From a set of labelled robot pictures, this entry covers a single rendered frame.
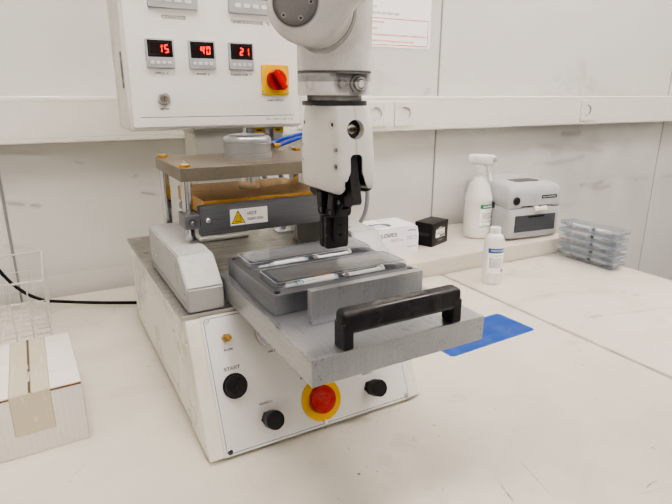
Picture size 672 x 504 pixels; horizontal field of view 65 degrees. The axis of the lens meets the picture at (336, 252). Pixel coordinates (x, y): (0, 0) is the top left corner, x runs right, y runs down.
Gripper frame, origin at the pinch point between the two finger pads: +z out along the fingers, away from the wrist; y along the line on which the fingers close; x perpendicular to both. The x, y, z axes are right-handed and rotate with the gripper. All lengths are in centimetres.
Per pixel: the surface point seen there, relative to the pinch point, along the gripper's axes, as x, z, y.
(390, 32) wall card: -63, -33, 79
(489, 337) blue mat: -43, 30, 13
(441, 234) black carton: -69, 23, 59
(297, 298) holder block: 7.0, 6.3, -3.9
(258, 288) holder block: 9.8, 6.2, 1.0
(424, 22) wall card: -75, -37, 79
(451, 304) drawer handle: -5.9, 5.6, -15.3
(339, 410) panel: -2.7, 28.1, 3.1
